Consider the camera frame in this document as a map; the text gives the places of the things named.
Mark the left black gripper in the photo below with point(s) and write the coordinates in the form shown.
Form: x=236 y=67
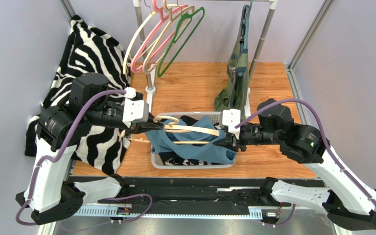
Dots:
x=149 y=125

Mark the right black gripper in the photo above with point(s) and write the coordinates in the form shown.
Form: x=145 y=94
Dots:
x=232 y=140

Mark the blue tank top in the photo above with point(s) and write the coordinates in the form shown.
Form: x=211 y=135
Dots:
x=190 y=148

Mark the olive green tank top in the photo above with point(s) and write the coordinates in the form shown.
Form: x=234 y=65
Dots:
x=234 y=96

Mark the pink plastic hanger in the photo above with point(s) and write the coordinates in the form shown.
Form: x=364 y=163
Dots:
x=152 y=36

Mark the teal plastic hanger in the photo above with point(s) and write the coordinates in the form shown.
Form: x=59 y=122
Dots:
x=244 y=27

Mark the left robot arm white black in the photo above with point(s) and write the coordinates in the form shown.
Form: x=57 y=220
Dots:
x=59 y=131

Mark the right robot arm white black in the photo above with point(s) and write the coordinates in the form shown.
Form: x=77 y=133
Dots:
x=344 y=199

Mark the white plastic laundry basket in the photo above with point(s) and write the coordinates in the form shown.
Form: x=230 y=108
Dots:
x=156 y=159

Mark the metal clothes rack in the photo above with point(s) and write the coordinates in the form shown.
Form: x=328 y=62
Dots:
x=164 y=33

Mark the zebra striped blanket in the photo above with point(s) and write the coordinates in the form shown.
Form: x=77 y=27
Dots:
x=90 y=49

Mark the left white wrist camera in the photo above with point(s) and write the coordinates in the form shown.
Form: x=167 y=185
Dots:
x=136 y=110

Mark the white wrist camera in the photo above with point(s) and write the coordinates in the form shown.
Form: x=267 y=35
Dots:
x=230 y=119
x=136 y=110

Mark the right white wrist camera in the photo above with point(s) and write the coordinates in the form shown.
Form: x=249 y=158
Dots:
x=230 y=119

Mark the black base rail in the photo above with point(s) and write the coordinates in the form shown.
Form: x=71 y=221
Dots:
x=202 y=198

